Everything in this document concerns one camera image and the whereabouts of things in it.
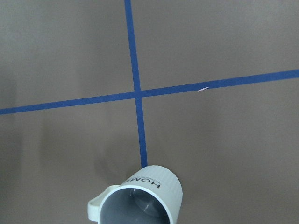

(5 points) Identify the white mug grey interior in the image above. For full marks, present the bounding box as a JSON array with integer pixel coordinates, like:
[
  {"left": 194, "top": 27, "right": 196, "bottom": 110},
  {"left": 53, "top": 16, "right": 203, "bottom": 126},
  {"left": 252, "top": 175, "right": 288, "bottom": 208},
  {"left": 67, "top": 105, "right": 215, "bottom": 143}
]
[{"left": 87, "top": 165, "right": 183, "bottom": 224}]

